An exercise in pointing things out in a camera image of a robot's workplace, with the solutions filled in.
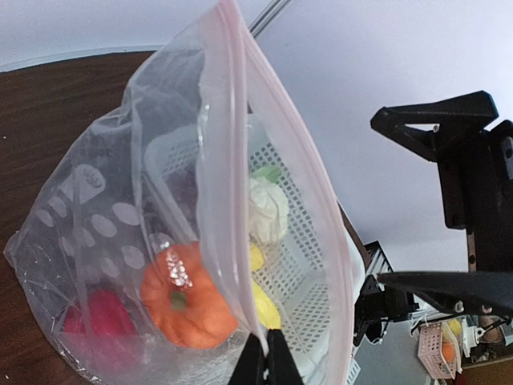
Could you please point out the white perforated plastic basket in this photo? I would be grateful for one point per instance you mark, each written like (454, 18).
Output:
(292, 275)

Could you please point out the yellow toy fruit front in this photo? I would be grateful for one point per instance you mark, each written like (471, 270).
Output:
(267, 311)

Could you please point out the pink basket in background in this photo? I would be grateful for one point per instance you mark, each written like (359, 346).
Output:
(439, 351)

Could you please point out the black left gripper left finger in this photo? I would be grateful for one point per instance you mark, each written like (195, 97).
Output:
(251, 364)

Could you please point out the clear zip top bag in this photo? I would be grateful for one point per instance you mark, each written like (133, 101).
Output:
(99, 222)

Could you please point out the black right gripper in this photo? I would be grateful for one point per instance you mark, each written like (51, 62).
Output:
(475, 172)

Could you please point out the right aluminium frame post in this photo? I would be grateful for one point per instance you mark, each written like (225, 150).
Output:
(267, 15)

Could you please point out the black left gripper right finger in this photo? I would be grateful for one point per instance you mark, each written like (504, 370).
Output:
(282, 369)

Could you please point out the red toy bell pepper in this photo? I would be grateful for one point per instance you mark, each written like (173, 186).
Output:
(104, 317)

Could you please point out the orange toy pumpkin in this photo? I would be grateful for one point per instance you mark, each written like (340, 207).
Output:
(183, 301)

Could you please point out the yellow toy fruit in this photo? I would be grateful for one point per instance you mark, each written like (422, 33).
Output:
(257, 257)
(267, 311)

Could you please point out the white toy cauliflower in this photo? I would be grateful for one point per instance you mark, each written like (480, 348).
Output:
(268, 206)

